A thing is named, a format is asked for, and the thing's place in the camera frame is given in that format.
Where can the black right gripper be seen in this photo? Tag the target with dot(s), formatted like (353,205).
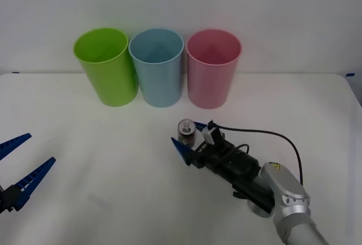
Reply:
(226,158)

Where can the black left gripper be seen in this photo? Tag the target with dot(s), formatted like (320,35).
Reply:
(2,199)

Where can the silver and black right arm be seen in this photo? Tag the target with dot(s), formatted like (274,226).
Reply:
(288,197)

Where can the pink plastic bin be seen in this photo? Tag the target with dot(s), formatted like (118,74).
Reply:
(210,86)

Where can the pale blue plastic bin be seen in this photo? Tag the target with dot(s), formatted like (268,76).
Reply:
(159,86)

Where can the green plastic bin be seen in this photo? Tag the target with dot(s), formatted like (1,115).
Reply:
(113,86)

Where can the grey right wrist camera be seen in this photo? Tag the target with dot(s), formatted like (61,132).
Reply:
(208,136)

